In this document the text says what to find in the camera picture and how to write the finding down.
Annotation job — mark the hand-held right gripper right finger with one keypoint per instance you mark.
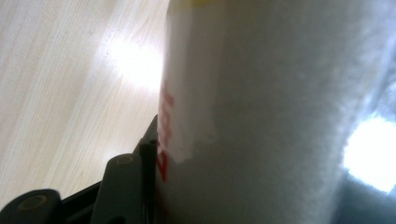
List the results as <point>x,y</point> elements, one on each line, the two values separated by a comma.
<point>370,208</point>

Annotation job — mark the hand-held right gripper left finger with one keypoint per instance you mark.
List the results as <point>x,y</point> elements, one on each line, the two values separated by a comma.
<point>150,174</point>

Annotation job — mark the red and white pouch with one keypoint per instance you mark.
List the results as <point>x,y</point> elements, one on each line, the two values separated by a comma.
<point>264,109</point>

